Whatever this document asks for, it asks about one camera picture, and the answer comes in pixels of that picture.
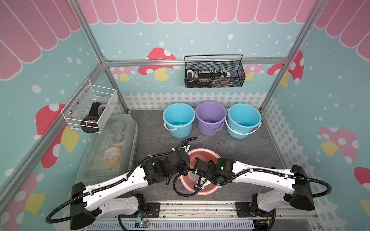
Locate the pink plastic bucket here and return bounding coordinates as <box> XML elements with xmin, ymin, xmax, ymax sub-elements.
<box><xmin>180</xmin><ymin>148</ymin><xmax>221</xmax><ymax>196</ymax></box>

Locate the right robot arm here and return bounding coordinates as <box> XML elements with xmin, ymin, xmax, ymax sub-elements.
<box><xmin>194</xmin><ymin>157</ymin><xmax>315</xmax><ymax>217</ymax></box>

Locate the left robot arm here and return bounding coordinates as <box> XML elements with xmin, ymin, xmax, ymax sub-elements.
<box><xmin>70</xmin><ymin>149</ymin><xmax>190</xmax><ymax>230</ymax></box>

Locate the left blue bucket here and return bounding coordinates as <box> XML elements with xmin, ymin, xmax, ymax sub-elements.
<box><xmin>162</xmin><ymin>103</ymin><xmax>196</xmax><ymax>138</ymax></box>

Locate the blue bucket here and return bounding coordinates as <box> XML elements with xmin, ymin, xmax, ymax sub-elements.
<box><xmin>162</xmin><ymin>103</ymin><xmax>196</xmax><ymax>138</ymax></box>
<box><xmin>225</xmin><ymin>104</ymin><xmax>262</xmax><ymax>139</ymax></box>

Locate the purple bucket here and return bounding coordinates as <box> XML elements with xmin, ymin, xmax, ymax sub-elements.
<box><xmin>195</xmin><ymin>102</ymin><xmax>226</xmax><ymax>136</ymax></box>

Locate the right blue bucket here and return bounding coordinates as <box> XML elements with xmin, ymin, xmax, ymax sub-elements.
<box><xmin>225</xmin><ymin>104</ymin><xmax>262</xmax><ymax>139</ymax></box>

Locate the clear plastic storage box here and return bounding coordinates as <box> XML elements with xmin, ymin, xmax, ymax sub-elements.
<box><xmin>75</xmin><ymin>114</ymin><xmax>138</xmax><ymax>185</ymax></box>

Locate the black tape dispenser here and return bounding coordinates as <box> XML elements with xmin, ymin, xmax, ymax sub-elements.
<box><xmin>80</xmin><ymin>102</ymin><xmax>105</xmax><ymax>134</ymax></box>

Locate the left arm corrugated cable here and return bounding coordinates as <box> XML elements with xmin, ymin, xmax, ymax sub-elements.
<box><xmin>45</xmin><ymin>137</ymin><xmax>198</xmax><ymax>224</ymax></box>

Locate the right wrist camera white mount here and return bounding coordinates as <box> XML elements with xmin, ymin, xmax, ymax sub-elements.
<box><xmin>194</xmin><ymin>177</ymin><xmax>211</xmax><ymax>190</ymax></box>

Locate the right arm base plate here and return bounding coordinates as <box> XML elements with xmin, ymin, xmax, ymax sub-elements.
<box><xmin>235</xmin><ymin>202</ymin><xmax>275</xmax><ymax>219</ymax></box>

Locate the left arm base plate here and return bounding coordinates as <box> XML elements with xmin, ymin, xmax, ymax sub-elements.
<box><xmin>120</xmin><ymin>202</ymin><xmax>161</xmax><ymax>218</ymax></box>

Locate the black wire mesh basket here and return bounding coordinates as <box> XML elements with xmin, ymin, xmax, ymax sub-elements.
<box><xmin>184</xmin><ymin>54</ymin><xmax>246</xmax><ymax>88</ymax></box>

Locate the white wire basket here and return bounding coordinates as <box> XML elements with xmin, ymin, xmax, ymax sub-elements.
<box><xmin>61</xmin><ymin>80</ymin><xmax>118</xmax><ymax>134</ymax></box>

